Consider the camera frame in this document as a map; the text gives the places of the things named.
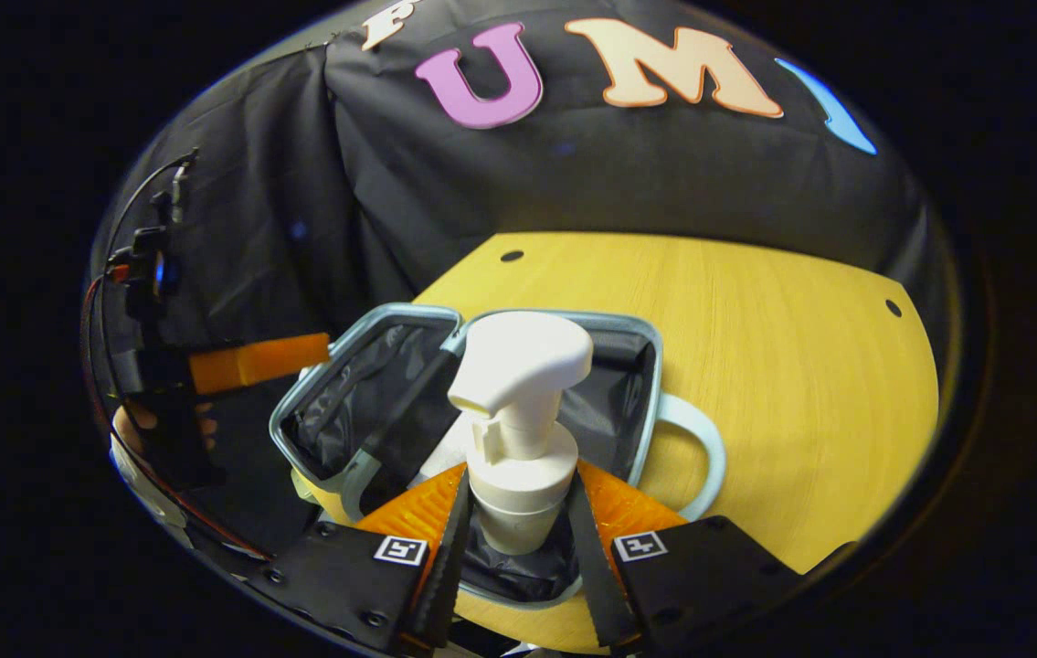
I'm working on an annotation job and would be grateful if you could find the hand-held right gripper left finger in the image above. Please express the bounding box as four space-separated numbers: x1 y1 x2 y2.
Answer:
249 462 473 654

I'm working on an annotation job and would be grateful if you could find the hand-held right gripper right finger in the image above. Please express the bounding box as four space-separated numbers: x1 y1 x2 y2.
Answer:
566 457 807 652

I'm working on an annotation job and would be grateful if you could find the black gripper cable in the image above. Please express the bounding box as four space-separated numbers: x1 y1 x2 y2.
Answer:
105 151 199 266

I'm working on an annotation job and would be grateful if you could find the light blue suitcase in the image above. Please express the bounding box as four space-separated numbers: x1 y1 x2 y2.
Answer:
269 303 727 611

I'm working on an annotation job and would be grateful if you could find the black backdrop cloth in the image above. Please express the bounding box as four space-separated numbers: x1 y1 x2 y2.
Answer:
84 0 958 558

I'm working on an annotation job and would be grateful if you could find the white pump bottle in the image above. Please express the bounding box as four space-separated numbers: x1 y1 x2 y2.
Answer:
447 311 594 557

